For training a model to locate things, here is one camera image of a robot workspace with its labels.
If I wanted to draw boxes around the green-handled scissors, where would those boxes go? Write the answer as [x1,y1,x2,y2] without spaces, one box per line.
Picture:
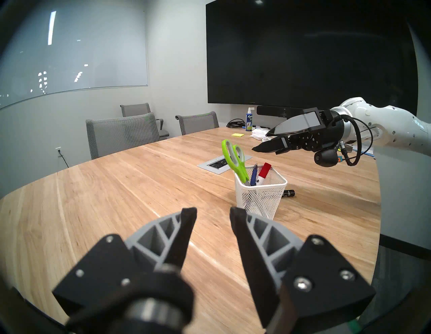
[221,139,251,185]

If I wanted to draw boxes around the silver table outlet panel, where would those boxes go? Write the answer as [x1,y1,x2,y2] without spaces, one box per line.
[197,154,253,175]

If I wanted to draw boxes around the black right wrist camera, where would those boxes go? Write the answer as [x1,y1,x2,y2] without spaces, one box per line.
[314,147,341,168]

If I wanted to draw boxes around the white mesh pen holder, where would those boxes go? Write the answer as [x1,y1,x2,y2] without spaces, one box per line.
[234,165,288,220]

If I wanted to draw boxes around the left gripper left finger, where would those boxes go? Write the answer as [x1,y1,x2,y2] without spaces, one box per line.
[52,207,198,322]

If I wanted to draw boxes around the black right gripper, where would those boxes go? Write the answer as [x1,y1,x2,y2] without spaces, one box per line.
[252,108,346,155]

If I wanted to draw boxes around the grey mesh-back chair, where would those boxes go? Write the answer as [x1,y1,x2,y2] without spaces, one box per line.
[86,113,161,160]
[175,111,220,136]

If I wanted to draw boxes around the black right camera cable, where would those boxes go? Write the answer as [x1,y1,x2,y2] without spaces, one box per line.
[339,114,375,167]

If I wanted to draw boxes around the plain glass wall whiteboard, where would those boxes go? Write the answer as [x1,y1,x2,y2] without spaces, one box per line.
[0,0,149,110]

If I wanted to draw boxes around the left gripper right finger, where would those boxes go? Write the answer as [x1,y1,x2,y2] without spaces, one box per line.
[230,207,376,334]

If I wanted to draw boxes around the grey armrest office chair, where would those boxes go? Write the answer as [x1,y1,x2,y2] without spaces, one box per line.
[120,103,170,140]

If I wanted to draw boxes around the white crumpled tissue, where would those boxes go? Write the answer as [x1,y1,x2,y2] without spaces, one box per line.
[251,125,274,140]

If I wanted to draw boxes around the large black wall screen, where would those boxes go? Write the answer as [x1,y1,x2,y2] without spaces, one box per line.
[205,0,421,116]

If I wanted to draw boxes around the red-capped white marker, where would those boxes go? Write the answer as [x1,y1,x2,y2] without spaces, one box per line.
[257,162,272,186]

